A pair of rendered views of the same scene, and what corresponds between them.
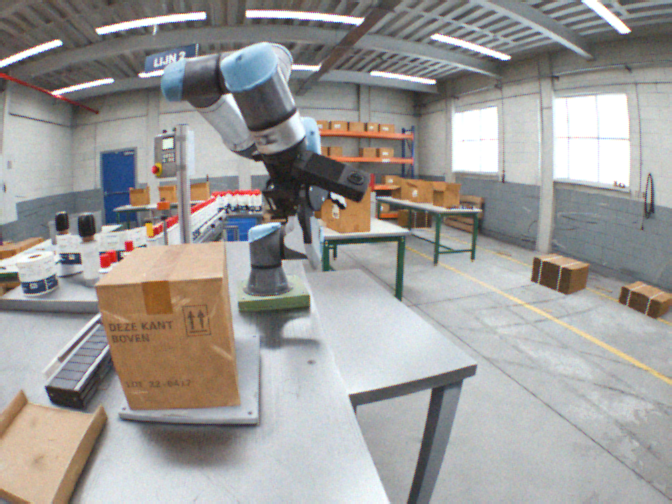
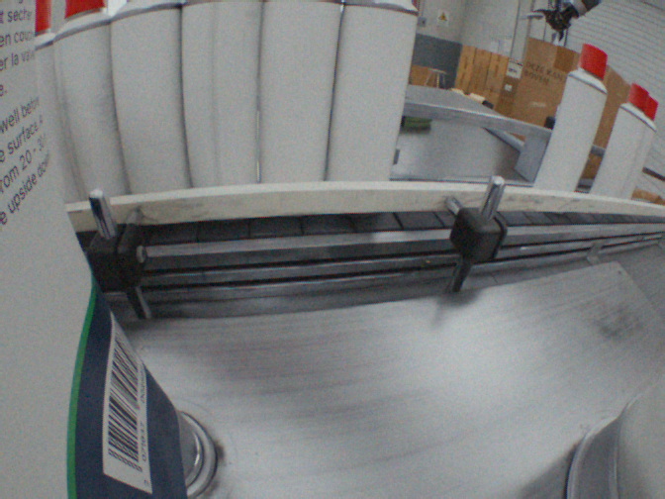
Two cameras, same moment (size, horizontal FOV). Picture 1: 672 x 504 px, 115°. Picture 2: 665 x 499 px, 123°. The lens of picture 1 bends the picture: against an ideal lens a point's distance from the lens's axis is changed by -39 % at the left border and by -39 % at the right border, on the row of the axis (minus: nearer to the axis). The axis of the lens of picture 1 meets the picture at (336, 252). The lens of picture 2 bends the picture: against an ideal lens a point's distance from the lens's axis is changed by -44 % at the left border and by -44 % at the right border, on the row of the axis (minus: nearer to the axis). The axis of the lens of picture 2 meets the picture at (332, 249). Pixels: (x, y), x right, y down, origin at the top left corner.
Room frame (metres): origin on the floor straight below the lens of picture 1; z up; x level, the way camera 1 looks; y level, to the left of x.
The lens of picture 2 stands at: (1.29, 0.99, 1.02)
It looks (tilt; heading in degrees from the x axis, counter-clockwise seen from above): 39 degrees down; 264
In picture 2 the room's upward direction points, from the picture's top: 7 degrees clockwise
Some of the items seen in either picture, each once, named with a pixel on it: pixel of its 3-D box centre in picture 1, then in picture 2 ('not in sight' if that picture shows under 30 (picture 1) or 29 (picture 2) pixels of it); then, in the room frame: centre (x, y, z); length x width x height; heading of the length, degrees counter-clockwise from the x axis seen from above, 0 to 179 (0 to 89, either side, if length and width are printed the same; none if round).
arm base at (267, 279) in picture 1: (267, 274); not in sight; (1.18, 0.25, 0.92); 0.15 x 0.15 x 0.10
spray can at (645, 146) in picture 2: (109, 288); (633, 152); (0.80, 0.67, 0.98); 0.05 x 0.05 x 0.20
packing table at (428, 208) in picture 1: (421, 225); not in sight; (5.63, -1.43, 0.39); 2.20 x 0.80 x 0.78; 16
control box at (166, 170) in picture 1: (173, 155); not in sight; (1.36, 0.69, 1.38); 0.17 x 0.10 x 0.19; 65
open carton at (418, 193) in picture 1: (418, 191); not in sight; (5.60, -1.36, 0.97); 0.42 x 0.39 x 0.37; 104
